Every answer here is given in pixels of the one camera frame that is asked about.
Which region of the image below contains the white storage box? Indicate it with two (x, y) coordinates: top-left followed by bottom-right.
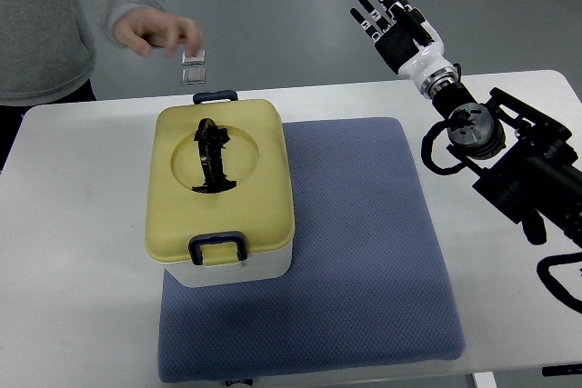
(165, 232), (293, 287)

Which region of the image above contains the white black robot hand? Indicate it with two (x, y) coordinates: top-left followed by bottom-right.
(350, 0), (460, 99)

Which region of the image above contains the person's bare hand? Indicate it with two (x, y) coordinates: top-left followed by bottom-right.
(113, 7), (204, 58)

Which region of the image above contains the lower metal floor plate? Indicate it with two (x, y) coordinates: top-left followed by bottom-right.
(181, 67), (206, 85)

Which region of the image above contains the metal floor plate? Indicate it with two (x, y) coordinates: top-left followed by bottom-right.
(181, 67), (206, 85)
(181, 49), (206, 65)

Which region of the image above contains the grey sweater torso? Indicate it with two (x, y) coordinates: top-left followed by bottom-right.
(1, 0), (95, 106)

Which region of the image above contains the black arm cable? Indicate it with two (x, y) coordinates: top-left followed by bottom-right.
(536, 251), (582, 307)

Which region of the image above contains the yellow box lid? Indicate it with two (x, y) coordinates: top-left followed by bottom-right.
(145, 99), (295, 266)

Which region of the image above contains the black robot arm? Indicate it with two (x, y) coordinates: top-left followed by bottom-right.
(421, 82), (581, 245)

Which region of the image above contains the upper metal floor plate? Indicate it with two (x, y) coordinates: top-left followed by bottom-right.
(181, 49), (206, 65)

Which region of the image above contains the blue fabric mat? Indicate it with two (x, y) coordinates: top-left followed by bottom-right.
(158, 117), (465, 383)

